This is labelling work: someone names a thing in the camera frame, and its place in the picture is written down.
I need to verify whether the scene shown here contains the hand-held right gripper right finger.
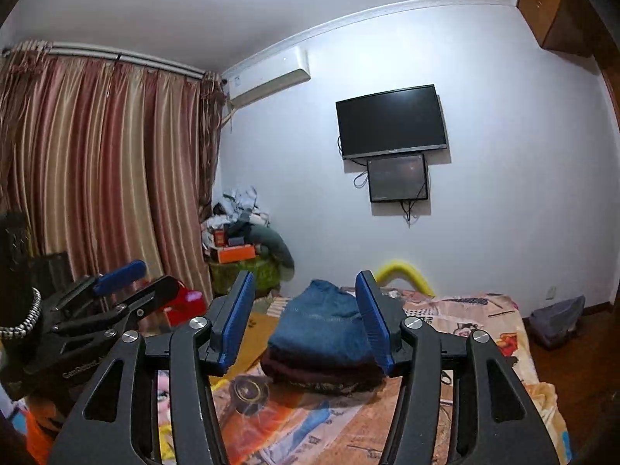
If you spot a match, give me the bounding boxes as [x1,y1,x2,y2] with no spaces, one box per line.
[355,270,563,465]

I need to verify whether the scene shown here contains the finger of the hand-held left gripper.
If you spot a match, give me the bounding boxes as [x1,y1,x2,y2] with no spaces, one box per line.
[48,275,181,339]
[48,260,147,313]

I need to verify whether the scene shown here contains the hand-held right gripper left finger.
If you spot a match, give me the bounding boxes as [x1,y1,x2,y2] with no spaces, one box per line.
[48,270,256,465]

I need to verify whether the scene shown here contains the blue denim jacket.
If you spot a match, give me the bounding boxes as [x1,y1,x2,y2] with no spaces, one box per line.
[267,278,383,366]

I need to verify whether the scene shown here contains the red bag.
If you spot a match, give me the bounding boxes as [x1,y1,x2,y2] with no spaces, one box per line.
[162,278,207,327]

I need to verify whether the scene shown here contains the green box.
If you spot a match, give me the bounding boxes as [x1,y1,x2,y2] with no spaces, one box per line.
[208,257,282,298]

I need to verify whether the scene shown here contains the yellow foam tube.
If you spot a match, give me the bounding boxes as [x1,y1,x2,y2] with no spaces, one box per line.
[377,260,434,296]

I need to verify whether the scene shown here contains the orange box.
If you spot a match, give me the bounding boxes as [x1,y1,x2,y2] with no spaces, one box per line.
[217,245,257,263]

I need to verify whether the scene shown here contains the grey-green plush cushion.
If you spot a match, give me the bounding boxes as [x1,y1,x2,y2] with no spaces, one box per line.
[245,225,296,282]

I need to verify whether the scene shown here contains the folded maroon garment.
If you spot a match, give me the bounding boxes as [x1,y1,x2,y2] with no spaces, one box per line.
[262,349,386,388]

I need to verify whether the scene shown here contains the folded black patterned garment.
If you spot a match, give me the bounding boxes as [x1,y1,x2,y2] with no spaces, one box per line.
[286,380,379,396]

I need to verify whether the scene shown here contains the pink printed cloth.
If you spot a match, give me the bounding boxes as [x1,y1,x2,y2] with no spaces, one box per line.
[156,372,176,463]

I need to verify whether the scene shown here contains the printed blanket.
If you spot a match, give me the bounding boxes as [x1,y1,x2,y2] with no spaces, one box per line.
[19,286,572,465]

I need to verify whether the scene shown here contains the striped pink curtain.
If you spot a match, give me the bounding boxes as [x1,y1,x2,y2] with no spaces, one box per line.
[0,41,226,311]

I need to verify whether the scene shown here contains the white curtain rod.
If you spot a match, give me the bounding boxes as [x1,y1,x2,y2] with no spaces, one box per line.
[2,43,207,78]

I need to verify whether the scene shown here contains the brown wooden door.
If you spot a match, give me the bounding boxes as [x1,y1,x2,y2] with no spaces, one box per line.
[598,53,620,127]

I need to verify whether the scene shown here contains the brown wooden wardrobe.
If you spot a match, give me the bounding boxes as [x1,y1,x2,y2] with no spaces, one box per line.
[516,0,620,59]

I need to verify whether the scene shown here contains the small wall monitor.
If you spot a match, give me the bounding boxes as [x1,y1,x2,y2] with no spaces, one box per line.
[366,153,430,203]

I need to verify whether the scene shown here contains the black wall television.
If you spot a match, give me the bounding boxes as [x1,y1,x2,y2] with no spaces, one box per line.
[335,84,449,160]

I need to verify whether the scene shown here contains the white wall air conditioner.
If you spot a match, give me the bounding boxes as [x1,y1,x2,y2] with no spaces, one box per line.
[221,46,311,107]

